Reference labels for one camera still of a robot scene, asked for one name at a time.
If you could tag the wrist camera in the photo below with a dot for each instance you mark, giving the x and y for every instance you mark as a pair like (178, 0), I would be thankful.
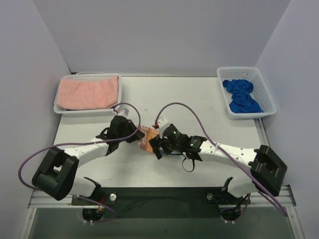
(161, 125)
(122, 112)

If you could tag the white right plastic basket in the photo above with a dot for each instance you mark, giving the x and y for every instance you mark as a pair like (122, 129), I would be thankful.
(260, 93)

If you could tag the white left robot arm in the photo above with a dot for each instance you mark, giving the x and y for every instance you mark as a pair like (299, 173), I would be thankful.
(56, 175)

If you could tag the pink towel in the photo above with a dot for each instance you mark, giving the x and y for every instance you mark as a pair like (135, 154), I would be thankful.
(88, 94)

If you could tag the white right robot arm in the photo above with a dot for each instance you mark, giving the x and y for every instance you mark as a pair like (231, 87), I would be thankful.
(264, 170)

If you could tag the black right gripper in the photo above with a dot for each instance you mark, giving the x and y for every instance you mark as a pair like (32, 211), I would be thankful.
(156, 145)

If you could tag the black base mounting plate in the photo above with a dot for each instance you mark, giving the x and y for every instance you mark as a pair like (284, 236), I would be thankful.
(162, 203)

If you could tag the orange patterned towel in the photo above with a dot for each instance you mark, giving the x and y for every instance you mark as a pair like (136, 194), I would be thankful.
(145, 145)

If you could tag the white plastic basket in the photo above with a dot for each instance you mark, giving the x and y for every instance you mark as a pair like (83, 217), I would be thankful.
(260, 93)
(60, 110)

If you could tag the aluminium frame rail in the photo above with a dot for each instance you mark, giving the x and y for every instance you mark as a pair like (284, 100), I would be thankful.
(117, 183)

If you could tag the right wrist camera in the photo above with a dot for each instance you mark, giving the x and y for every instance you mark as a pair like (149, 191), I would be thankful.
(161, 125)

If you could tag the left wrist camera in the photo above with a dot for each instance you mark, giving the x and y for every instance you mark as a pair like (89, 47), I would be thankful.
(122, 112)

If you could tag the white left plastic basket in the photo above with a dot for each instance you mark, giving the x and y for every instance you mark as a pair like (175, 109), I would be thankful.
(60, 110)

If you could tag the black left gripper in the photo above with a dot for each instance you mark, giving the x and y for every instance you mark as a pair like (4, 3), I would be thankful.
(136, 132)

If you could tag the blue towel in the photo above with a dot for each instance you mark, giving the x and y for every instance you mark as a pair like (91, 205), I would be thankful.
(242, 102)

